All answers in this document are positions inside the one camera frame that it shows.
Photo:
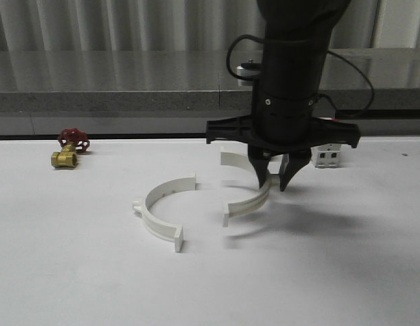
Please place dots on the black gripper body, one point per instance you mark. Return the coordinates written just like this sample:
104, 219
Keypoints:
282, 125

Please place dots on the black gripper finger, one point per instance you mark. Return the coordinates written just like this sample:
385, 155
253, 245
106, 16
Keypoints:
259, 158
290, 165

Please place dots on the white half clamp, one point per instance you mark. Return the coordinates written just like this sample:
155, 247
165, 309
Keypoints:
239, 208
162, 229

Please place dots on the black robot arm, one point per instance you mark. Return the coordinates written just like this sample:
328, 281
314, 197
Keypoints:
285, 90

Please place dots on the grey stone countertop ledge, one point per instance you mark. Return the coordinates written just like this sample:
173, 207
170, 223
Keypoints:
133, 92

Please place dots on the white circuit breaker red switch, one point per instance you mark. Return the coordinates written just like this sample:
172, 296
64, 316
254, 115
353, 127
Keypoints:
326, 156

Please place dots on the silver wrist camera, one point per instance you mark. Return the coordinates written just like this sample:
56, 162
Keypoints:
247, 70

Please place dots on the brass valve red handle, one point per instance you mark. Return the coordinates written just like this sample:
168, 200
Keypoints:
72, 141

